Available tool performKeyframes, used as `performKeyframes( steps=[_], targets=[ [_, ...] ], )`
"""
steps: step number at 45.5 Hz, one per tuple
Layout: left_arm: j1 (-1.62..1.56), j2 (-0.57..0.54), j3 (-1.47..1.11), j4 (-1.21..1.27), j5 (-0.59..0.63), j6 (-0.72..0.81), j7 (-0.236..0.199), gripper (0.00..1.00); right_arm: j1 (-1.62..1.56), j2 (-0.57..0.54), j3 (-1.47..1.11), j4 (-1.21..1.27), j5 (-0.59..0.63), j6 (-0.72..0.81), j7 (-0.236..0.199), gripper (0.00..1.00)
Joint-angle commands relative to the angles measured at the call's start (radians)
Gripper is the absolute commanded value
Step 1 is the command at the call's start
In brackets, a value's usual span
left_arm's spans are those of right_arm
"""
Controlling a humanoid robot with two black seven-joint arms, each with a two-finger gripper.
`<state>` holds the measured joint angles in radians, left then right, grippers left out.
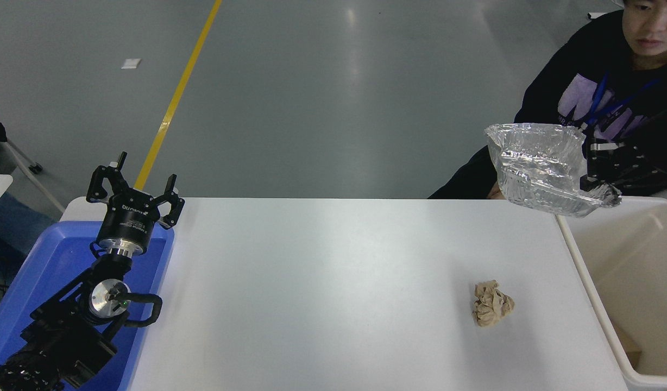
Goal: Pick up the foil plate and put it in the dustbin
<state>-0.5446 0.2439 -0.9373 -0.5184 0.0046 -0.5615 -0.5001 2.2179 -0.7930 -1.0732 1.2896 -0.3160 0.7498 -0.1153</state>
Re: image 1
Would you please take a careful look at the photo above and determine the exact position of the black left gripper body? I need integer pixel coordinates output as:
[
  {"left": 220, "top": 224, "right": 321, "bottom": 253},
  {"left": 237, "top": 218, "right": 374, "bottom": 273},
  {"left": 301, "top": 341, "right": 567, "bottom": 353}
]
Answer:
[{"left": 97, "top": 190, "right": 161, "bottom": 250}]

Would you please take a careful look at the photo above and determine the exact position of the silver foil tray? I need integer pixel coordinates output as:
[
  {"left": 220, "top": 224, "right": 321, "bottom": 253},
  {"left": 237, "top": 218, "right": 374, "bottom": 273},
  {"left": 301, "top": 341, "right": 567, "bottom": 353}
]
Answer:
[{"left": 484, "top": 123, "right": 622, "bottom": 218}]

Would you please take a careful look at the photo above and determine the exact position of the grey metal wheeled leg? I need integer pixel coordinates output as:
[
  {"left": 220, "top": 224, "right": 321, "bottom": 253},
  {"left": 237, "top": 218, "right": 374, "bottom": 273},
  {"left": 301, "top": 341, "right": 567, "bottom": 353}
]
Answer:
[{"left": 5, "top": 138, "right": 67, "bottom": 213}]

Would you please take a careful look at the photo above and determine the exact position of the blue plastic tray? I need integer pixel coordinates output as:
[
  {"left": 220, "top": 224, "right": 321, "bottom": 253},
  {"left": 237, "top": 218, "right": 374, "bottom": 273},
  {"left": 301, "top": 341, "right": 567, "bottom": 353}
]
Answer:
[{"left": 0, "top": 220, "right": 175, "bottom": 391}]

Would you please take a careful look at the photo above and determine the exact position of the seated person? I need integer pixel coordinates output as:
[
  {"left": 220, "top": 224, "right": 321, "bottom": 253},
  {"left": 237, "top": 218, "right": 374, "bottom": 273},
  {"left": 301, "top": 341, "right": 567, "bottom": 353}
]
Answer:
[{"left": 429, "top": 0, "right": 667, "bottom": 199}]

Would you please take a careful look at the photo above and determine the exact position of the large pale plastic bin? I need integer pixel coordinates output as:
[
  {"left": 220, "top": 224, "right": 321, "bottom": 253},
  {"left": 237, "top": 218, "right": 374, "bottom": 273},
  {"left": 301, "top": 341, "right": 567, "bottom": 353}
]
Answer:
[{"left": 551, "top": 195, "right": 667, "bottom": 391}]

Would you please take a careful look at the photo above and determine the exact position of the person at table edge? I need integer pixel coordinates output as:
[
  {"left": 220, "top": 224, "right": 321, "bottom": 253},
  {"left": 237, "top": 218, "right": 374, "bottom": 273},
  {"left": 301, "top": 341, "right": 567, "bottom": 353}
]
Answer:
[{"left": 0, "top": 94, "right": 56, "bottom": 272}]

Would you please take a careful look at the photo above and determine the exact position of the crumpled tan paper ball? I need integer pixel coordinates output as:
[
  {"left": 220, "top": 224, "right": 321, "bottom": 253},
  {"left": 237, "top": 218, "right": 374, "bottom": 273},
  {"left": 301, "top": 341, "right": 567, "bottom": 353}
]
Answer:
[{"left": 471, "top": 279, "right": 515, "bottom": 327}]

